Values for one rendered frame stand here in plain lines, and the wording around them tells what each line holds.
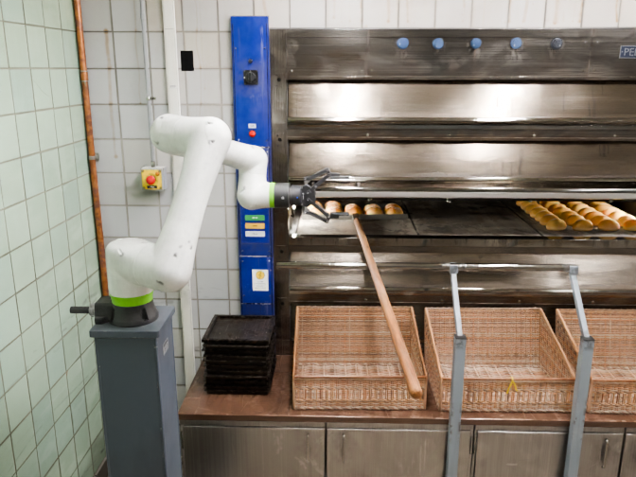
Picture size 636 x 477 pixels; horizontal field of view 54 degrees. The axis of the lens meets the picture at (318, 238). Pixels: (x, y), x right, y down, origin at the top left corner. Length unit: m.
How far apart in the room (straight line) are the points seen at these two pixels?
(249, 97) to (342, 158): 0.49
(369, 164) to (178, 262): 1.29
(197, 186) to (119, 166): 1.21
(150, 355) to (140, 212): 1.19
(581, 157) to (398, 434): 1.45
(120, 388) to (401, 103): 1.65
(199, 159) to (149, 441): 0.88
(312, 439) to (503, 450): 0.78
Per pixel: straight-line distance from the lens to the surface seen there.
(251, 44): 2.79
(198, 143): 1.84
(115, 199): 3.03
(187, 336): 3.13
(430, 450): 2.74
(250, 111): 2.79
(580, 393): 2.68
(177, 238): 1.79
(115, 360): 1.98
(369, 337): 2.99
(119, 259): 1.88
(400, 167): 2.83
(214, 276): 3.01
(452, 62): 2.85
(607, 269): 3.20
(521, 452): 2.82
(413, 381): 1.59
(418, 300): 3.02
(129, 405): 2.04
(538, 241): 3.04
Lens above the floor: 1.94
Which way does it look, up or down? 15 degrees down
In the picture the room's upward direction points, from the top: straight up
